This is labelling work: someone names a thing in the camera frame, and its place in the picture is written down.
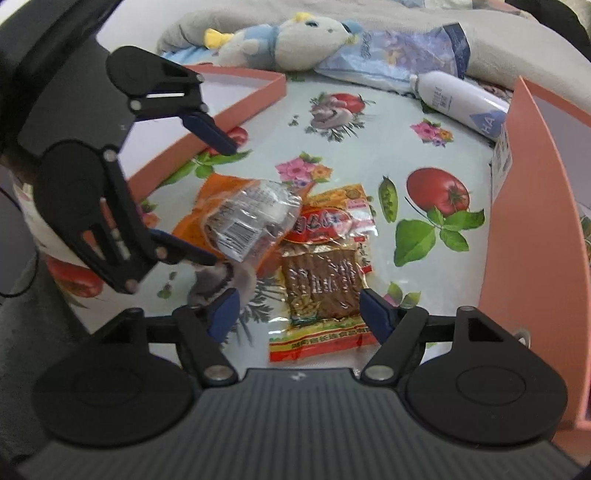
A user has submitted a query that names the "orange snack packet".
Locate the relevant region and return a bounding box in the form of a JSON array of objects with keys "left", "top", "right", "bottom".
[{"left": 172, "top": 174, "right": 303, "bottom": 271}]

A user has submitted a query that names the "deep pink gift box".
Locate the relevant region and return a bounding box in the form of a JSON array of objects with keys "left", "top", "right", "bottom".
[{"left": 479, "top": 76, "right": 591, "bottom": 445}]

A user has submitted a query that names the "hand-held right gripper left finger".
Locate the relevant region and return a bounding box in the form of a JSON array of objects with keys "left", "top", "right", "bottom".
[{"left": 87, "top": 288, "right": 241, "bottom": 387}]

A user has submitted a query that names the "brown dried tofu snack packet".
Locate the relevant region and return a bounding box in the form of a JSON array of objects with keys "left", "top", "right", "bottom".
[{"left": 269, "top": 184, "right": 380, "bottom": 364}]

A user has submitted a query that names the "light blue plastic bag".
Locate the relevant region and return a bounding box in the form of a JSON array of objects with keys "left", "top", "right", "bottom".
[{"left": 316, "top": 23, "right": 472, "bottom": 92}]

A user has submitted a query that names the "white spray bottle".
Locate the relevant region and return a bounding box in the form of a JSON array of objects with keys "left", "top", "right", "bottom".
[{"left": 409, "top": 69, "right": 511, "bottom": 142}]

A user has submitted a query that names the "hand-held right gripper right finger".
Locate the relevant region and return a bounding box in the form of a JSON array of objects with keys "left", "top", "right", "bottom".
[{"left": 359, "top": 288, "right": 514, "bottom": 384}]

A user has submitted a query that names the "shallow pink box lid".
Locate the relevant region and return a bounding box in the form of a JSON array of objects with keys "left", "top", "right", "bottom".
[{"left": 124, "top": 63, "right": 287, "bottom": 205}]

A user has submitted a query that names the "printed bed sheet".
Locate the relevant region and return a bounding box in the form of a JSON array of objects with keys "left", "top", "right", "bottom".
[{"left": 14, "top": 69, "right": 518, "bottom": 365}]

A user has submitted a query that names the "white blue plush toy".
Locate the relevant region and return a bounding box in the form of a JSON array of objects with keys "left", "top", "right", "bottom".
[{"left": 202, "top": 12, "right": 359, "bottom": 72}]

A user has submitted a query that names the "grey duvet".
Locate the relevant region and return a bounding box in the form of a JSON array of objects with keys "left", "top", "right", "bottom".
[{"left": 156, "top": 0, "right": 591, "bottom": 89}]

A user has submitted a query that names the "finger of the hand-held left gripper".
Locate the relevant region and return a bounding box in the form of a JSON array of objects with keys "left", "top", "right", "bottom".
[
  {"left": 69, "top": 150, "right": 219, "bottom": 295},
  {"left": 129, "top": 48, "right": 239, "bottom": 156}
]

